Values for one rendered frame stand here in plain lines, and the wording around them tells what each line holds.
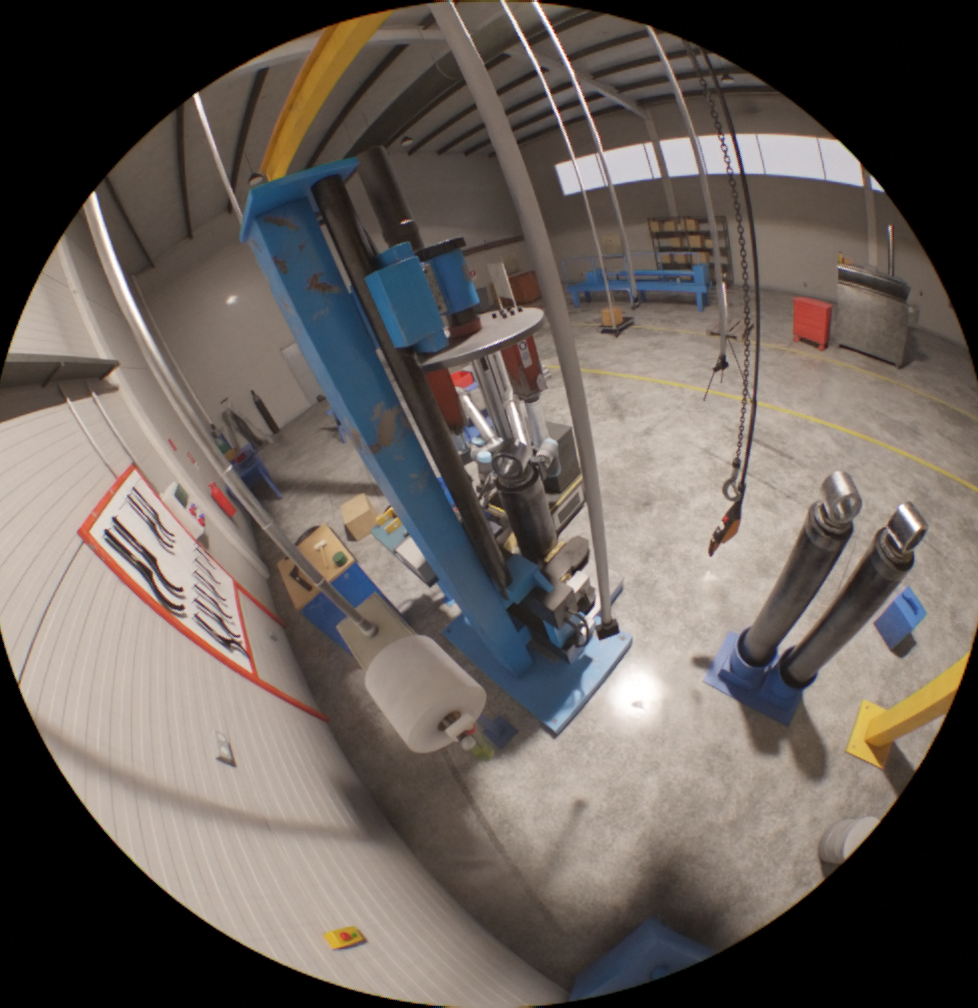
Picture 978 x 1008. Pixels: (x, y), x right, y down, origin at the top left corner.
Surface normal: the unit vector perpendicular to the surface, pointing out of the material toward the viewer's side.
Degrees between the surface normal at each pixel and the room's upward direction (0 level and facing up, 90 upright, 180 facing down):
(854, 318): 90
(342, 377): 90
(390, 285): 90
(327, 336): 90
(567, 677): 0
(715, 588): 0
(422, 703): 4
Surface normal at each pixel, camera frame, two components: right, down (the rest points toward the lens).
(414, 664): -0.06, -0.88
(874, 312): -0.75, 0.58
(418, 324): 0.66, 0.33
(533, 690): -0.29, -0.72
